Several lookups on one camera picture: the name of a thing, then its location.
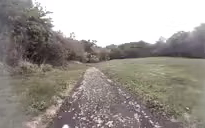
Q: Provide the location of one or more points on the wood of trees and bushes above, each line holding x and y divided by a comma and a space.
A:
33, 36

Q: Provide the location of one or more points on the grass field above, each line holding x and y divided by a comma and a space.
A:
163, 80

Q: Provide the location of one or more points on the robot's own part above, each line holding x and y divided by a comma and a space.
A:
65, 126

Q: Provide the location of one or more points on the leaf-strewn dark asphalt path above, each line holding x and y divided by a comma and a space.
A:
100, 100

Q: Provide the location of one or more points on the distant row of trees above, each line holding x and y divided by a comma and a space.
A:
176, 45

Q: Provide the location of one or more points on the grass verge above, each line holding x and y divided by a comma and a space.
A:
33, 90

